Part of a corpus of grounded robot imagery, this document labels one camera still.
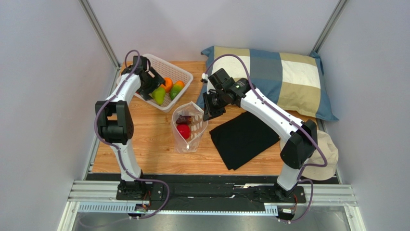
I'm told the white plastic basket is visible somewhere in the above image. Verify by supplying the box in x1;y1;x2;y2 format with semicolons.
131;53;193;113

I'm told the beige bucket hat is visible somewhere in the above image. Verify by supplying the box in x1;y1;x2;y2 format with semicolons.
301;129;340;181

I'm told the green fake apple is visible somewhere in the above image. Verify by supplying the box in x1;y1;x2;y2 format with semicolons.
151;87;167;105

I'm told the clear zip top bag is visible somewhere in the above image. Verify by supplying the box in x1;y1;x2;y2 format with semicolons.
171;102;208;153

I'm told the black folded cloth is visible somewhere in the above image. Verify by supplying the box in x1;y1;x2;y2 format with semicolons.
209;112;280;170

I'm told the small red fake fruit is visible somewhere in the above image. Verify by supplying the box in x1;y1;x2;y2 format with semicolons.
177;124;191;140

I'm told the orange fake orange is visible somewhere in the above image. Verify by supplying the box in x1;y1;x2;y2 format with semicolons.
160;77;173;92

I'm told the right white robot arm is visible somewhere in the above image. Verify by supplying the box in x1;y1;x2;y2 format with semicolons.
202;68;318;193

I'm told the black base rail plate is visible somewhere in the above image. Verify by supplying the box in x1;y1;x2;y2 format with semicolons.
86;173;340;214

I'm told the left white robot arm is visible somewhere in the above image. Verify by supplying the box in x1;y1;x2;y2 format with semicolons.
94;55;165;198

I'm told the green orange fake mango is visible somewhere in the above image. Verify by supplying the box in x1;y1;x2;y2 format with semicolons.
169;80;185;100

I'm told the dark maroon fake fruit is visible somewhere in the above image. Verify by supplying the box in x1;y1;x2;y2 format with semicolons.
176;115;192;125

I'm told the blue beige checkered pillow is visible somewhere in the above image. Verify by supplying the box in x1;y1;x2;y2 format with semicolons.
201;46;339;121

